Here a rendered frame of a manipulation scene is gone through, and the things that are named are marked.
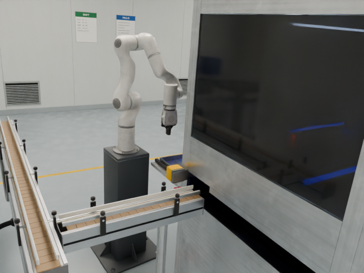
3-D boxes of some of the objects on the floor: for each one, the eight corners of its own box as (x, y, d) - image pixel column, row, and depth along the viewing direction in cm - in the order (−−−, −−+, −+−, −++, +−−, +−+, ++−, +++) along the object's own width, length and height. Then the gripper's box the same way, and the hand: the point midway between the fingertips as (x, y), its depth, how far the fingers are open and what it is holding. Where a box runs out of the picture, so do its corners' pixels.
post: (184, 314, 209) (217, -59, 143) (176, 318, 206) (206, -62, 139) (179, 307, 214) (208, -57, 148) (171, 310, 211) (197, -59, 145)
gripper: (176, 105, 216) (175, 131, 222) (156, 106, 208) (155, 134, 214) (182, 108, 210) (180, 135, 216) (162, 109, 202) (160, 137, 208)
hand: (168, 131), depth 214 cm, fingers closed
